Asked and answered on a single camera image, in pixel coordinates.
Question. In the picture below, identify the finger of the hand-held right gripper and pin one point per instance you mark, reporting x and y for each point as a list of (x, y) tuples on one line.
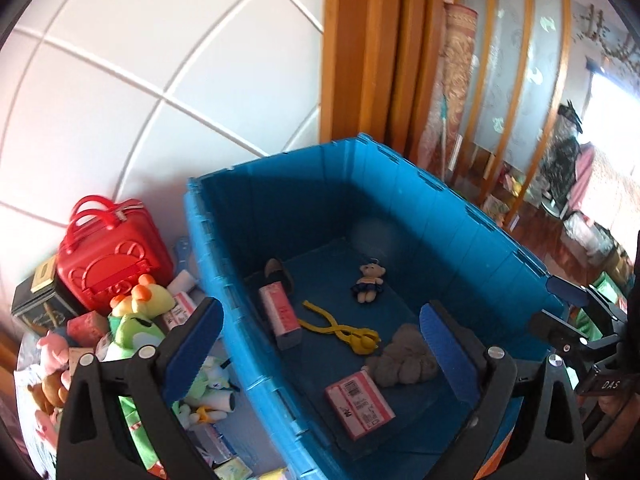
[(565, 289), (550, 324)]

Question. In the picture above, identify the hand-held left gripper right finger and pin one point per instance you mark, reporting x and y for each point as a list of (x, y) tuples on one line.
[(447, 350)]

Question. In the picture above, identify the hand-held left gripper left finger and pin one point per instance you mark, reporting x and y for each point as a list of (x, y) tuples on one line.
[(192, 355)]

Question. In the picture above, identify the grey plush toy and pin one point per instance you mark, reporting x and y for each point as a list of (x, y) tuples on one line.
[(400, 360)]

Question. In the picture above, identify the yellow plastic clamp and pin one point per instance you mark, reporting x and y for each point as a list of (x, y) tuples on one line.
[(362, 342)]

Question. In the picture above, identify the plain pink red box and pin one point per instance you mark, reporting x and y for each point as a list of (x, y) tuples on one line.
[(280, 312)]

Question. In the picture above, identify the pink barcode box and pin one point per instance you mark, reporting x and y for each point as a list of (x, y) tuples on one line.
[(360, 405)]

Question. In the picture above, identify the small bear doll blue dress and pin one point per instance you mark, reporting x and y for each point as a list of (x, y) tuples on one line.
[(369, 280)]

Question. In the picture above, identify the brown black pouch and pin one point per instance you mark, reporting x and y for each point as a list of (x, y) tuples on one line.
[(276, 271)]

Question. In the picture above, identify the blue plastic crate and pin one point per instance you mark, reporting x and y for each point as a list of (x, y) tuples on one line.
[(280, 200)]

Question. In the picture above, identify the white green plush toy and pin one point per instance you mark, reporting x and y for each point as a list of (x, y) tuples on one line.
[(212, 395)]

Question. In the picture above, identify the pink white small box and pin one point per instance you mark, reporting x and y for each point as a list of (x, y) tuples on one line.
[(177, 310)]

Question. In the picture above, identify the white plastic bag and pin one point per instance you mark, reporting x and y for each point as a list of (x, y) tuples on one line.
[(595, 240)]

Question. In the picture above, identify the green frog plush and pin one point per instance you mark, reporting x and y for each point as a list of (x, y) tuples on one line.
[(137, 332)]

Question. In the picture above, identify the yellow duck plush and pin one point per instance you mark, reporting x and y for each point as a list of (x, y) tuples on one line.
[(150, 300)]

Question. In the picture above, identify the white foam block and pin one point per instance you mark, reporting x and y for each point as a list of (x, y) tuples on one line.
[(181, 281)]

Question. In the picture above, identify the pink sponge block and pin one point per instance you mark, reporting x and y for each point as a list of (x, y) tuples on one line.
[(87, 327)]

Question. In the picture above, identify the pink floral cloth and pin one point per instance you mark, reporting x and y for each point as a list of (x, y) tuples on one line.
[(615, 185)]

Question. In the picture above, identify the green yellow tissue packet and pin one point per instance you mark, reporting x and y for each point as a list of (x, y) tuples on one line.
[(232, 470)]

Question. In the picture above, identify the red toy suitcase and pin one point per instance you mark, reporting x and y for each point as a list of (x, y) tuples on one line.
[(107, 260)]

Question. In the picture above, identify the black hanging garment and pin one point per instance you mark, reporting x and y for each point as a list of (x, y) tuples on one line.
[(562, 160)]

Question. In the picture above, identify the brown bear plush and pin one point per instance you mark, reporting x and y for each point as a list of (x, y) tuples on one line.
[(50, 390)]

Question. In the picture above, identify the black gold box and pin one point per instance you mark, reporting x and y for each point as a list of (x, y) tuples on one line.
[(35, 305)]

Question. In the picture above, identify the window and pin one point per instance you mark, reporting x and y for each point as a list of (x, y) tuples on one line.
[(610, 125)]

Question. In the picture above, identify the frosted glass sliding door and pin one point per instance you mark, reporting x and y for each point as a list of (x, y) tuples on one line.
[(505, 60)]

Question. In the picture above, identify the rolled patterned carpet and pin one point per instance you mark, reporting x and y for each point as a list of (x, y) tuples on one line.
[(455, 75)]

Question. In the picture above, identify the wooden door frame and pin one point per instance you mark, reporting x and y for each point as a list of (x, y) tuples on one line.
[(360, 60)]

